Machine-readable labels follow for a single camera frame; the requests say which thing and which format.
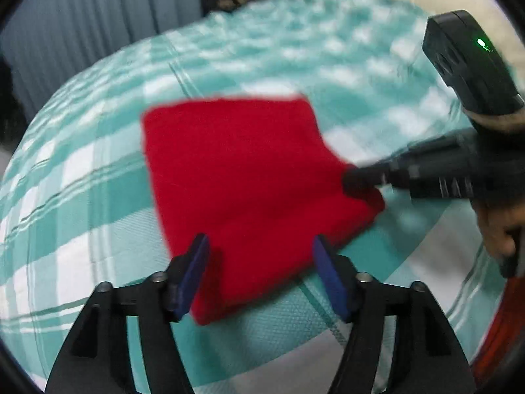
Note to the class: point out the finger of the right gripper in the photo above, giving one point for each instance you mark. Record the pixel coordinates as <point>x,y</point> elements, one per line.
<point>358,178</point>

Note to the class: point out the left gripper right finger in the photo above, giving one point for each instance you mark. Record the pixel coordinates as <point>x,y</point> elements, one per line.
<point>427,356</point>

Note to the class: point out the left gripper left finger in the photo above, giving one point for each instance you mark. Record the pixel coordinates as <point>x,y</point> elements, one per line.
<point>95,355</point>

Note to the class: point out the red knit sweater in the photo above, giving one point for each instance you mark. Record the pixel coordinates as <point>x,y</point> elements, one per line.
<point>255,176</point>

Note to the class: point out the person's right hand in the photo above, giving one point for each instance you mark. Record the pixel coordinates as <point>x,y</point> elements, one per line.
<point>495,223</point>

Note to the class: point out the teal plaid bed quilt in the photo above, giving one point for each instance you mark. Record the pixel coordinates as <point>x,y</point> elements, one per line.
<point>76,210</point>

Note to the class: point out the blue-grey curtain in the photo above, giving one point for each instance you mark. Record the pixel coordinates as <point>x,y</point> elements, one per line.
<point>47,42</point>

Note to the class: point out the black camera box green light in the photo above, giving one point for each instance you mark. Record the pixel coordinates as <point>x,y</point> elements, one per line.
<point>467,62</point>

